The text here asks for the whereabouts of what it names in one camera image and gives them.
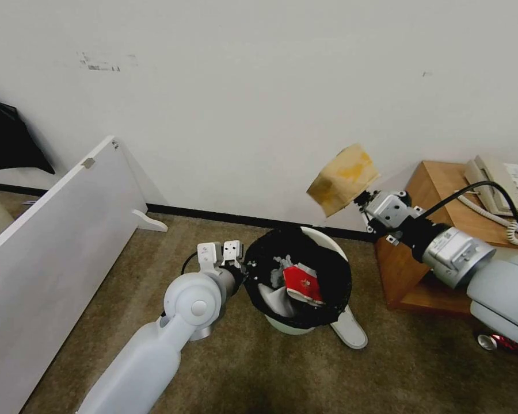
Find brown paper bag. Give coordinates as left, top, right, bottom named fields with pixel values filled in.
left=306, top=143, right=382, bottom=218

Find white round trash bin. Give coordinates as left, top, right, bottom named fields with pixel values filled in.
left=258, top=225, right=351, bottom=337

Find black bin liner bag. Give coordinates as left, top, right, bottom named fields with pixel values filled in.
left=244, top=227, right=353, bottom=328

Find crumpled grey white wrapper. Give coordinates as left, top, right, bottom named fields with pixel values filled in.
left=258, top=254, right=299, bottom=316

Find wooden side table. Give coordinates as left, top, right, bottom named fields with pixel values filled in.
left=374, top=160, right=518, bottom=318

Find red crushed carton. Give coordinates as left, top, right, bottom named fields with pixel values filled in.
left=282, top=264, right=325, bottom=305

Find beige desk telephone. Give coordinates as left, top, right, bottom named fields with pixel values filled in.
left=463, top=154, right=518, bottom=217

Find white partition foot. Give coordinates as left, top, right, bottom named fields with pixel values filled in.
left=130, top=208, right=169, bottom=233

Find white flat foot piece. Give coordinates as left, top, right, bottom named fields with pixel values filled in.
left=329, top=305, right=369, bottom=350

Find red crushed drink can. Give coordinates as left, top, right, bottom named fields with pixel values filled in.
left=476, top=332, right=518, bottom=352

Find white partition board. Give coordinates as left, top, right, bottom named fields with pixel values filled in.
left=0, top=135, right=150, bottom=414

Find black hanging cloth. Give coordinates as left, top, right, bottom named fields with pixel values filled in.
left=0, top=85, right=56, bottom=176

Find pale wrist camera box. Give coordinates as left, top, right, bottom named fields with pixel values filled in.
left=365, top=193, right=417, bottom=232

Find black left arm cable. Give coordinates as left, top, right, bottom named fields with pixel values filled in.
left=180, top=251, right=200, bottom=275

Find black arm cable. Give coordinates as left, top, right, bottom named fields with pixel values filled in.
left=180, top=251, right=200, bottom=275
left=417, top=181, right=518, bottom=252

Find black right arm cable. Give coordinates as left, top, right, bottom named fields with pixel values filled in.
left=417, top=181, right=518, bottom=252

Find beige coiled phone cord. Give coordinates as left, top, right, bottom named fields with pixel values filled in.
left=456, top=191, right=518, bottom=247

